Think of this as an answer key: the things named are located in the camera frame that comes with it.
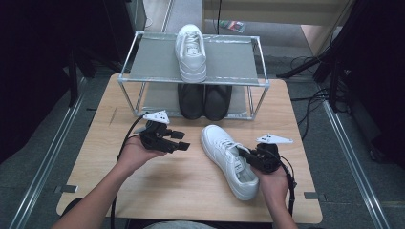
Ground person's right hand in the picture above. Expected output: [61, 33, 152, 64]
[251, 165, 289, 208]

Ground black slipper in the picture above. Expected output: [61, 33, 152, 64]
[177, 83, 206, 120]
[203, 84, 233, 121]

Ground white sneaker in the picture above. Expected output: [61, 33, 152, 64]
[200, 124, 261, 201]
[175, 24, 208, 84]

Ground left hand-held gripper cable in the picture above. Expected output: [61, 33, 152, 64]
[109, 113, 149, 229]

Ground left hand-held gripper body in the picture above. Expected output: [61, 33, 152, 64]
[139, 110, 178, 155]

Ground black chair armrest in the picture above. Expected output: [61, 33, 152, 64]
[61, 197, 84, 215]

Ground black floor cables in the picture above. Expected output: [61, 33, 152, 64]
[288, 55, 330, 141]

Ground dark cabinet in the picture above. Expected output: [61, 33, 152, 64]
[104, 0, 147, 65]

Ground right hand-held gripper cable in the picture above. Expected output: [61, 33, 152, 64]
[278, 156, 297, 218]

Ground hand-held gripper cable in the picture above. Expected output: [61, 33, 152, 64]
[278, 156, 297, 218]
[109, 113, 149, 229]

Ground beige wooden cabinet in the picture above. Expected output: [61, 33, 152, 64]
[201, 0, 354, 56]

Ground person's grey clothing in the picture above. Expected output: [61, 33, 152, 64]
[142, 220, 208, 229]

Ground person's left hand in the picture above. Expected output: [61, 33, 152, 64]
[117, 137, 167, 173]

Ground metal two-tier shoe rack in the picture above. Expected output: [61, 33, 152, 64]
[117, 31, 271, 120]

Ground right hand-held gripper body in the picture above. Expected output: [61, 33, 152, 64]
[251, 134, 294, 174]

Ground black metal stand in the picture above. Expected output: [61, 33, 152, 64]
[68, 47, 96, 108]

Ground metal floor rail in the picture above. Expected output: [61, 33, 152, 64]
[314, 82, 391, 229]
[8, 77, 87, 229]

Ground black tripod stand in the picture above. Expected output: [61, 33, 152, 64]
[276, 31, 352, 113]

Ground colourful packet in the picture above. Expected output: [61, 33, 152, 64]
[219, 19, 246, 33]

